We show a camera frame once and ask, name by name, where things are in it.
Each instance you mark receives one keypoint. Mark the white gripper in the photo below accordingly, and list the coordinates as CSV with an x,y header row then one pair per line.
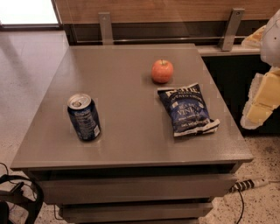
x,y
271,40

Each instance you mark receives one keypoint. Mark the blue pepsi can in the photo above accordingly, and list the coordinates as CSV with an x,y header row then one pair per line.
x,y
84,116

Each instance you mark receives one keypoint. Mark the blue potato chips bag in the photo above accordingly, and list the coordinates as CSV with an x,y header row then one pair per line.
x,y
188,111

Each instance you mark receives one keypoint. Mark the red apple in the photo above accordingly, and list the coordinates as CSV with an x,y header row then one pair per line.
x,y
162,71

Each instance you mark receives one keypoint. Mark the grey drawer cabinet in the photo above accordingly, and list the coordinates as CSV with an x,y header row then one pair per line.
x,y
135,171

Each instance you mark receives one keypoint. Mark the right metal bracket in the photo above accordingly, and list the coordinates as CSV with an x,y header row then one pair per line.
x,y
227,41

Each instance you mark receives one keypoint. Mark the metal bracket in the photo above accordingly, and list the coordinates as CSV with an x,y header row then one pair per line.
x,y
106,28
227,41

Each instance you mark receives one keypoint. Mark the left metal bracket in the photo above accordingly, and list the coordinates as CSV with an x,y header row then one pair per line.
x,y
106,28

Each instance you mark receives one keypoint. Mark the black bag with straps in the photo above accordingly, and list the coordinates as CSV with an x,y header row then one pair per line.
x,y
15,196

